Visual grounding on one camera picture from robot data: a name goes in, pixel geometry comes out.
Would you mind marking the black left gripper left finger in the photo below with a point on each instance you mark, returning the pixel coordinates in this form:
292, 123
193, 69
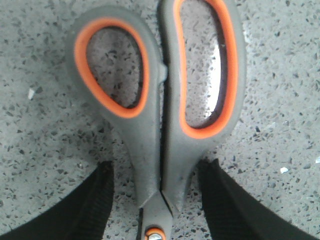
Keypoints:
81, 215

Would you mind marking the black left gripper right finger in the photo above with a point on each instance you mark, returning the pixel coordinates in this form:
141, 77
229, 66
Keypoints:
233, 214

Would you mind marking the grey orange handled scissors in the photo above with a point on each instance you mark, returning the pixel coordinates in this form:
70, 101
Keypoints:
163, 147

